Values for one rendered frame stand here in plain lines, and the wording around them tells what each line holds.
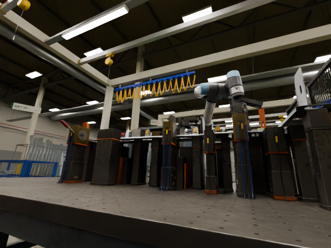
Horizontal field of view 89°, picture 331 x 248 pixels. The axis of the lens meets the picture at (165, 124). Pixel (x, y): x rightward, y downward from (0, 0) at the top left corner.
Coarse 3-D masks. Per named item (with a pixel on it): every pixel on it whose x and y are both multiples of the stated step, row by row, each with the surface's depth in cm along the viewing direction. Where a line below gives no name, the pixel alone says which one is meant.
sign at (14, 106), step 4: (24, 72) 1101; (40, 100) 1121; (12, 104) 1032; (16, 104) 1043; (20, 104) 1054; (12, 108) 1029; (16, 108) 1039; (20, 108) 1050; (24, 108) 1061; (28, 108) 1073; (32, 108) 1085; (36, 108) 1098; (40, 108) 1111; (36, 112) 1094
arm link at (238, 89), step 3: (234, 87) 95; (237, 87) 95; (240, 87) 95; (231, 90) 97; (234, 90) 95; (237, 90) 94; (240, 90) 94; (243, 90) 96; (231, 93) 96; (234, 93) 95
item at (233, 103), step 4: (232, 96) 95; (236, 96) 95; (240, 96) 96; (232, 100) 95; (236, 100) 95; (232, 104) 93; (240, 104) 91; (244, 104) 90; (232, 108) 93; (232, 112) 92
